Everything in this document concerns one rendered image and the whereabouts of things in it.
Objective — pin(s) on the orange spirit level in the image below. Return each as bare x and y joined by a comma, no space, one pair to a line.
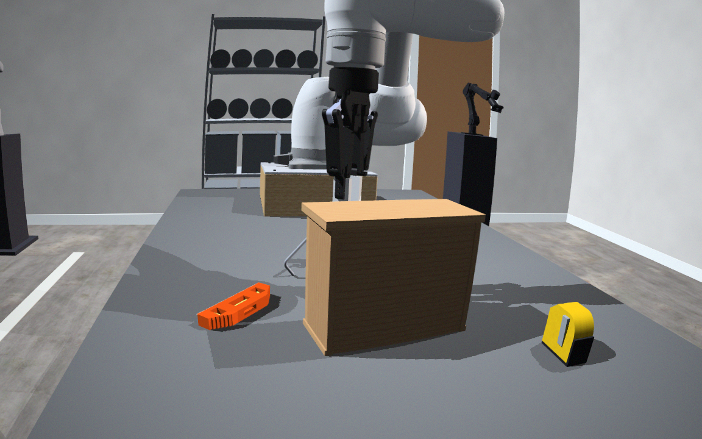
235,308

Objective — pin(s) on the brown wooden cabinet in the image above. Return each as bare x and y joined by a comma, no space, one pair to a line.
387,272

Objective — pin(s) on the yellow tape measure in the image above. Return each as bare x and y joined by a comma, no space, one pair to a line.
569,333

